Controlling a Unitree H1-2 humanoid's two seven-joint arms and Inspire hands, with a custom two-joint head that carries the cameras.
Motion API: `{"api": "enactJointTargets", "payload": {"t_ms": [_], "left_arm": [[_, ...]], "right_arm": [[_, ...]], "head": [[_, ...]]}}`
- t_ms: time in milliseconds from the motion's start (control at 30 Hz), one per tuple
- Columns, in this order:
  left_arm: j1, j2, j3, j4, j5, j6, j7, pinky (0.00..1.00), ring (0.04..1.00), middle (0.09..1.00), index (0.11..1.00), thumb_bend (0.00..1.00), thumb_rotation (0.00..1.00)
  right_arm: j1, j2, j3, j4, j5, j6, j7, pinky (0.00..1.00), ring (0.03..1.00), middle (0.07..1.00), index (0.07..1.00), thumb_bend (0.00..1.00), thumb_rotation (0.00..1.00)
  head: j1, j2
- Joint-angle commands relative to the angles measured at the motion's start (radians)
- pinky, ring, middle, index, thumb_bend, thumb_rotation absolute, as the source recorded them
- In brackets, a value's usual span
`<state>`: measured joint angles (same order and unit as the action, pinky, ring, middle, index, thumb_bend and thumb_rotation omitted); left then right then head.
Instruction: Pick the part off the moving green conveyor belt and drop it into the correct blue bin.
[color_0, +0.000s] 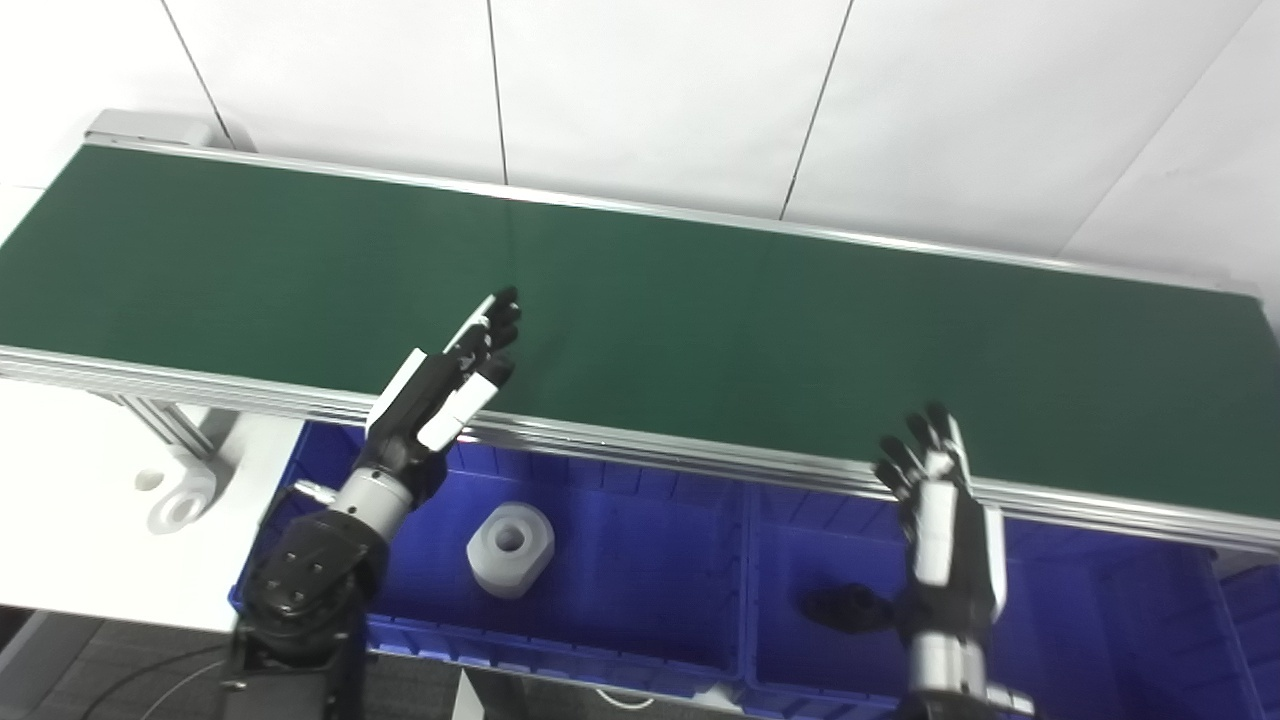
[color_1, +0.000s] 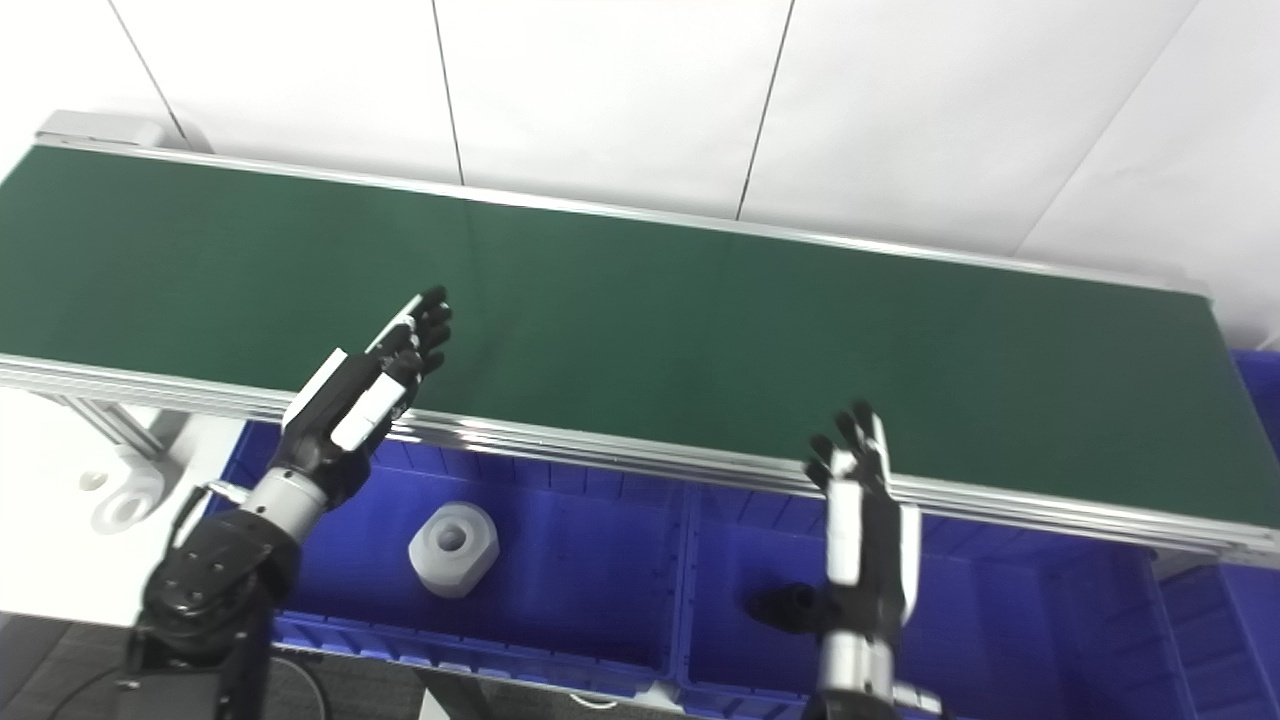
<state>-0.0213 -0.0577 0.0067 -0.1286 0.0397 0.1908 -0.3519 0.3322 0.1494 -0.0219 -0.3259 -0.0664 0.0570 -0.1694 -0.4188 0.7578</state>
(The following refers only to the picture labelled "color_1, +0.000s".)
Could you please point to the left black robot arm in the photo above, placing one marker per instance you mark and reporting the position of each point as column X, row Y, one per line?
column 215, row 590

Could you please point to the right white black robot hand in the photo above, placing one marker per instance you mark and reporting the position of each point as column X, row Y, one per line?
column 870, row 560

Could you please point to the aluminium conveyor leg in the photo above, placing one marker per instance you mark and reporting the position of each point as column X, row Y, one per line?
column 115, row 425

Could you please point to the white plastic cylindrical part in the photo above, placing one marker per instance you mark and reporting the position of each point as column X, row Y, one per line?
column 452, row 548

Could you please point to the grey conveyor end housing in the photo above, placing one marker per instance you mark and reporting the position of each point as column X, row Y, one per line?
column 100, row 128

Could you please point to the green conveyor belt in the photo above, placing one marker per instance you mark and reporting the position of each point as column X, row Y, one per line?
column 700, row 330

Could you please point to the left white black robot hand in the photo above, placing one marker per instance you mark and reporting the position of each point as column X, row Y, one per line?
column 345, row 410

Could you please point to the blue plastic bin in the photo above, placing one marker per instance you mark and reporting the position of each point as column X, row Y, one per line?
column 1020, row 620
column 1240, row 620
column 580, row 570

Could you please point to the white plastic clevis part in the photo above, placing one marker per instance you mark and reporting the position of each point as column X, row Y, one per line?
column 128, row 500

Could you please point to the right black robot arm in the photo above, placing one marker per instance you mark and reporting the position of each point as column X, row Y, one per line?
column 850, row 675

